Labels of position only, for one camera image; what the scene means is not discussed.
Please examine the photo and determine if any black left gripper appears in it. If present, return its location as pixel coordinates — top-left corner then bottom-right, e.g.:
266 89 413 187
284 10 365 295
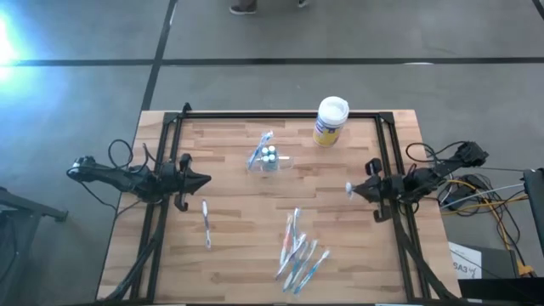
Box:
161 153 213 213

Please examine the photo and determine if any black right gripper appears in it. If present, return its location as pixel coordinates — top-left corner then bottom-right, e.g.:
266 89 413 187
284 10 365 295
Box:
352 157 403 224

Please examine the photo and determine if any clear plastic pouch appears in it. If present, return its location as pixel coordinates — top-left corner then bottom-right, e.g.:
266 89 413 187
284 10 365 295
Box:
245 142 295 174

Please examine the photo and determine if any orange white toothbrush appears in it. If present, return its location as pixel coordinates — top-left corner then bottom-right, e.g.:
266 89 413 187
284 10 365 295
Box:
279 213 294 264

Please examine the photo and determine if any yellow white wipes canister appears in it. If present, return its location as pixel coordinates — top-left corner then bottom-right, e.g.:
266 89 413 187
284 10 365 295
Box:
312 95 350 149

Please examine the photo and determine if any white paper label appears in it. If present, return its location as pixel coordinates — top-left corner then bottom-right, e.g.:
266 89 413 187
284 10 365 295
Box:
448 241 484 281

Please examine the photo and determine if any black equipment box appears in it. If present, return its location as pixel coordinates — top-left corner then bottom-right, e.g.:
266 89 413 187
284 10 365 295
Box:
456 245 544 306

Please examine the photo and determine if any black side table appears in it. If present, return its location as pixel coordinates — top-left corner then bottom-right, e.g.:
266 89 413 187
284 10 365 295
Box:
0 185 70 306

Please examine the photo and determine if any black flat screen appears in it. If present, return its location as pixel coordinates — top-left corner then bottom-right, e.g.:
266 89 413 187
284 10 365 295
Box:
522 167 544 259

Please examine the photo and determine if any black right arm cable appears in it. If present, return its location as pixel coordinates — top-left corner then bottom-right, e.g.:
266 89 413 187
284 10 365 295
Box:
405 140 468 165

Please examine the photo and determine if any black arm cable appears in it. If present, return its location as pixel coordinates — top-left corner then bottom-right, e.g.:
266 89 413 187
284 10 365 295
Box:
405 140 468 165
107 138 155 172

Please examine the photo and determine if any black aluminium table frame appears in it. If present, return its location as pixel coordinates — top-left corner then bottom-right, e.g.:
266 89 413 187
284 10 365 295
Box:
97 101 462 305

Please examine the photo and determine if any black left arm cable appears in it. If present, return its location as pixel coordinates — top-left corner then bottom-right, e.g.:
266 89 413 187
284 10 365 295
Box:
107 138 155 172

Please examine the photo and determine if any white cable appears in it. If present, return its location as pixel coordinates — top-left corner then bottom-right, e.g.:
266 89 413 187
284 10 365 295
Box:
440 183 526 210

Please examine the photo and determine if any yellow cable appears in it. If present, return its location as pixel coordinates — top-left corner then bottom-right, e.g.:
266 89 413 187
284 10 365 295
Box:
440 178 530 267

